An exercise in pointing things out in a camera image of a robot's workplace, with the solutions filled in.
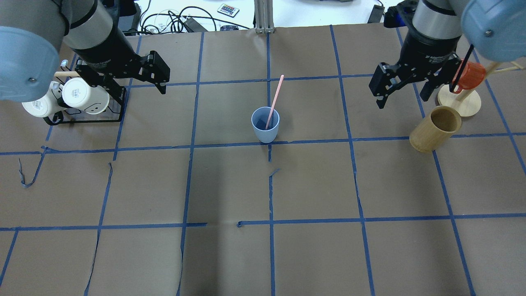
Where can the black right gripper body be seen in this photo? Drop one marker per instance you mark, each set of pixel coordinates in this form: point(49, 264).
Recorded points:
point(427, 50)

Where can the white mug far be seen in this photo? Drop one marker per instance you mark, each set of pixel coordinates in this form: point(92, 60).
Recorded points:
point(47, 105)

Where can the white mug near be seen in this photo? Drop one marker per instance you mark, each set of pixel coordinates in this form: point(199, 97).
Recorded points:
point(79, 94)

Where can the wooden dowel rod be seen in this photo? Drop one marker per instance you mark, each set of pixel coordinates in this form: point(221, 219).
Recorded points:
point(67, 74)

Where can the light blue plastic cup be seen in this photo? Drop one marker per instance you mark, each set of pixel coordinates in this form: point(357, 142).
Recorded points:
point(265, 123)

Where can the small remote control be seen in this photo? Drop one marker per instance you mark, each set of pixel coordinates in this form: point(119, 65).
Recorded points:
point(228, 10)

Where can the white mug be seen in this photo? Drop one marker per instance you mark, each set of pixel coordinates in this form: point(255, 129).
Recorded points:
point(79, 94)
point(47, 105)

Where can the wooden mug tree stand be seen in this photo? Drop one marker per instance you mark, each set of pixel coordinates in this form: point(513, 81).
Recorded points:
point(468, 102)

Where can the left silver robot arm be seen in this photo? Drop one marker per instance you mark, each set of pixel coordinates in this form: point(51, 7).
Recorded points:
point(33, 31)

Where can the orange cup on stand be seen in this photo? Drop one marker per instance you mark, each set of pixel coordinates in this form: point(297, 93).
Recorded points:
point(471, 77)

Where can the bamboo wooden cup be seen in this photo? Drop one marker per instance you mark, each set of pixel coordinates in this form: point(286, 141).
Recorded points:
point(437, 127)

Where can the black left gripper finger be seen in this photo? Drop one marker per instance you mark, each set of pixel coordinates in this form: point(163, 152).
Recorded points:
point(154, 70)

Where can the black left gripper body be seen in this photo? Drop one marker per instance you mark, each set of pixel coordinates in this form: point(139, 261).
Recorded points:
point(106, 50)

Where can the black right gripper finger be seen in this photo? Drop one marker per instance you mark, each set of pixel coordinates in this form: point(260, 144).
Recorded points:
point(429, 88)
point(384, 82)

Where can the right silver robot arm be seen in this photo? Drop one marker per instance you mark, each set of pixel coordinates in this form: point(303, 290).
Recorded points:
point(496, 28)

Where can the pink chopstick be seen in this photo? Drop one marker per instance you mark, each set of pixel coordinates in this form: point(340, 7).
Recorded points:
point(272, 108)

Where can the aluminium frame post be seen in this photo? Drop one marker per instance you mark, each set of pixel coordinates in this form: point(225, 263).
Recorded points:
point(264, 16)

